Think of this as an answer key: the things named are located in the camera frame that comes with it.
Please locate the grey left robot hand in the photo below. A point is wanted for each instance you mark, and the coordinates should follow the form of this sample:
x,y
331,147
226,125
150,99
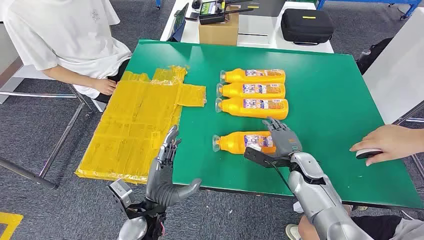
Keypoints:
x,y
159,185

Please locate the person's right hand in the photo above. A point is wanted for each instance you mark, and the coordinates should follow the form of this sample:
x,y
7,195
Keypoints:
x,y
105,86
387,140

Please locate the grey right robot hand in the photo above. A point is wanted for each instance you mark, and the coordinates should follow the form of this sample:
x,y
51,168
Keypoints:
x,y
286,142

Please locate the black white computer mouse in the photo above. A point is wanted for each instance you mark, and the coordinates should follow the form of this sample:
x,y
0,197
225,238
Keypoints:
x,y
366,154

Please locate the orange detergent bottle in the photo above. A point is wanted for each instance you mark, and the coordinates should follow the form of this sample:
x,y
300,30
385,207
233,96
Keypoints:
x,y
232,142
232,90
255,111
235,76

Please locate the person's right forearm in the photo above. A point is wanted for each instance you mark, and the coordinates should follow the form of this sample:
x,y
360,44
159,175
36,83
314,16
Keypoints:
x,y
418,140
66,76

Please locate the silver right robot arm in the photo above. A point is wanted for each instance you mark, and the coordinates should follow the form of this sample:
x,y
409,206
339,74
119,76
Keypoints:
x,y
318,198

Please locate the yellow taped plastic sheet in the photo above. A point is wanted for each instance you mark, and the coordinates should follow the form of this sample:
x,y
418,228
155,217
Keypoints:
x,y
132,132

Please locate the white table leg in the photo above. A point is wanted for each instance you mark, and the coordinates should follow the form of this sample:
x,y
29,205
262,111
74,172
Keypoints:
x,y
298,207

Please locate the person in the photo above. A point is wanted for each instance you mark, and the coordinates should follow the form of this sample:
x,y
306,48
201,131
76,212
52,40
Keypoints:
x,y
66,33
381,228

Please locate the white table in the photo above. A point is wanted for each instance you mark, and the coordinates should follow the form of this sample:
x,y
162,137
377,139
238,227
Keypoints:
x,y
397,73
258,39

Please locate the black backpack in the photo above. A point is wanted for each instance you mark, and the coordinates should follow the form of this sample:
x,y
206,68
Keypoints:
x,y
374,56

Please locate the dark tablet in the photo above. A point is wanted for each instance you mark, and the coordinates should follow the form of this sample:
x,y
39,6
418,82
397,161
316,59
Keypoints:
x,y
180,23

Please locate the grey metal table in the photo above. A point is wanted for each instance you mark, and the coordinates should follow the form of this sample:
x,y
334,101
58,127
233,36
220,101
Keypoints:
x,y
5,53

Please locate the black phone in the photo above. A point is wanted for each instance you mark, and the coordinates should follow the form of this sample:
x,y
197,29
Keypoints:
x,y
192,16

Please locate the black zip carrying case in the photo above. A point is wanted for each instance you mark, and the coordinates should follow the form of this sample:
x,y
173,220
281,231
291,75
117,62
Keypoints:
x,y
306,26

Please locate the brown cardboard box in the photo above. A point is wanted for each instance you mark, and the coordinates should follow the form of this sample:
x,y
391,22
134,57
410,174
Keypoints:
x,y
218,33

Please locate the black remote controller with screen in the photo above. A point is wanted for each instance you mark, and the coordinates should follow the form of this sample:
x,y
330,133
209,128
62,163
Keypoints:
x,y
210,16

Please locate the dark grey laptop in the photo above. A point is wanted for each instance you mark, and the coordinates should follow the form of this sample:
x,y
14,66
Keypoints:
x,y
268,8

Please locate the yellow floor tape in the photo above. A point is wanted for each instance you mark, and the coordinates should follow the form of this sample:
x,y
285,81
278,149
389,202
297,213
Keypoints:
x,y
10,222

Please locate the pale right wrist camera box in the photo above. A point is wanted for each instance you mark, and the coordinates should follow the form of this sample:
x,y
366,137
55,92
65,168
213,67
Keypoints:
x,y
261,157

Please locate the blue frame leg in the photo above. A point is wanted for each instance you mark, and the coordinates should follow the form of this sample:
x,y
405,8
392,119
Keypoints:
x,y
158,4

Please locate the blue metal frame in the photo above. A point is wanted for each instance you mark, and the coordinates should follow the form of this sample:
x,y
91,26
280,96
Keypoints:
x,y
397,2

